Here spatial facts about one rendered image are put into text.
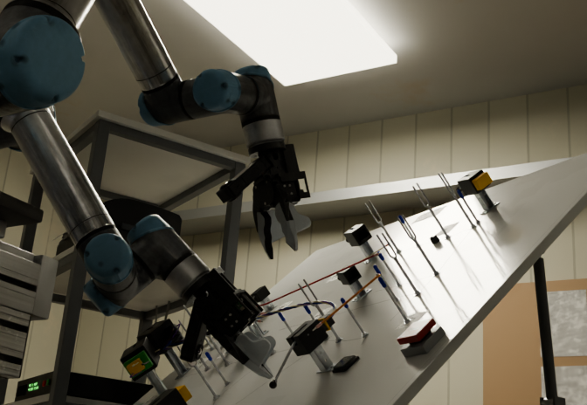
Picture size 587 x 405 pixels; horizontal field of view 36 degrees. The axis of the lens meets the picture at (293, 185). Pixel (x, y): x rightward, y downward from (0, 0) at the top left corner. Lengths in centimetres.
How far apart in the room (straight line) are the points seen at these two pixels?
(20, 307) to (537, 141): 357
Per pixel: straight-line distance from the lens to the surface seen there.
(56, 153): 159
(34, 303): 135
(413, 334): 149
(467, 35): 421
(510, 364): 429
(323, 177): 502
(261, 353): 162
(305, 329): 167
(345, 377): 161
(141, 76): 169
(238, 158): 280
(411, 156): 482
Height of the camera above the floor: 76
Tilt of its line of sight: 21 degrees up
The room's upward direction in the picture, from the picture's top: 5 degrees clockwise
